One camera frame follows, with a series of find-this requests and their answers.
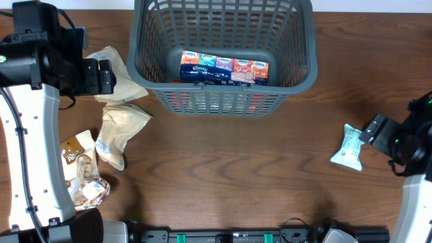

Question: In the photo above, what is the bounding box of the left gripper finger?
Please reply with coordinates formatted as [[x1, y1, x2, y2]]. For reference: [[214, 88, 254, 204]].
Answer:
[[98, 59, 116, 80], [97, 80, 115, 95]]

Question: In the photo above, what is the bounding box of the light blue snack packet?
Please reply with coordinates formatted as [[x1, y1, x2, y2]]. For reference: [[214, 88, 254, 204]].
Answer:
[[330, 124, 364, 171]]

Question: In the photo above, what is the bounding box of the Kleenex tissue multipack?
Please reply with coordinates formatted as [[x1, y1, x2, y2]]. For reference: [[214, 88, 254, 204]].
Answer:
[[179, 51, 269, 86]]

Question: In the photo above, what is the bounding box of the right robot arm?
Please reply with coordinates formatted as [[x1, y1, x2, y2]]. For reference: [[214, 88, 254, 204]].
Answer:
[[360, 92, 431, 243]]

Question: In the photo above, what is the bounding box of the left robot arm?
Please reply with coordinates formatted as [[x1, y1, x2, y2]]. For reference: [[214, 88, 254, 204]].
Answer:
[[1, 1, 116, 242]]

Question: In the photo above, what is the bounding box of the upper beige paper bag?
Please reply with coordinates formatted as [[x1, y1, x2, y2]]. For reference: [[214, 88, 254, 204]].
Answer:
[[87, 46, 149, 103]]

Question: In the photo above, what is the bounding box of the beige paper bag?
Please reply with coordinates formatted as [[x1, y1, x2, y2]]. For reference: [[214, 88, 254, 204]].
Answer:
[[95, 103, 152, 171], [87, 46, 149, 103]]

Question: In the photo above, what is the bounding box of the lower beige paper bag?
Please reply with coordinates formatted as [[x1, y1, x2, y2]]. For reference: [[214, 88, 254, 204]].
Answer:
[[95, 103, 152, 171]]

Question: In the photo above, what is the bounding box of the grey plastic basket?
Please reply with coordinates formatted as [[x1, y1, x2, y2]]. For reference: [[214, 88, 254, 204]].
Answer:
[[127, 0, 318, 116]]

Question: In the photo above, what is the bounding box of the brown white snack pouch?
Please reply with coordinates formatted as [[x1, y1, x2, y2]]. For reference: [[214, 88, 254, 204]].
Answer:
[[60, 130, 111, 211]]

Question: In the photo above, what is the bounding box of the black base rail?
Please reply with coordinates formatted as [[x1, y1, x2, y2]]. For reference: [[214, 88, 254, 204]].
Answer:
[[101, 218, 392, 243]]

